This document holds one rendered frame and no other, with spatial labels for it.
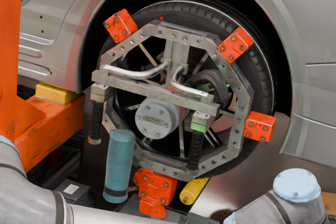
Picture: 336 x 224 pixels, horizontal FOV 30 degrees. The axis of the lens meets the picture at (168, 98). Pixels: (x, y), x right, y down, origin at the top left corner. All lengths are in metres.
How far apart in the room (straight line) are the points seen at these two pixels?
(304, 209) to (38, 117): 1.23
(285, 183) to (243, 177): 2.19
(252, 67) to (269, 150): 1.80
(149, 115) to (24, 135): 0.46
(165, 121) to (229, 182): 1.48
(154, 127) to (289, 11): 0.57
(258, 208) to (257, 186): 2.14
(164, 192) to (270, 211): 1.01
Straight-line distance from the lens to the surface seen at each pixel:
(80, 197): 2.37
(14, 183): 0.96
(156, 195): 2.31
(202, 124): 1.88
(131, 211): 2.68
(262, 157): 3.77
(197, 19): 2.11
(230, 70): 2.04
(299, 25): 2.05
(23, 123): 2.22
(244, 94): 2.05
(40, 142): 2.33
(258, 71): 2.11
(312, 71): 2.09
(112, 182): 2.22
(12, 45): 1.98
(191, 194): 2.28
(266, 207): 1.33
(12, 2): 1.93
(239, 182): 3.47
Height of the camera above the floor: 1.75
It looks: 24 degrees down
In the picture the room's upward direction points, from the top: 9 degrees clockwise
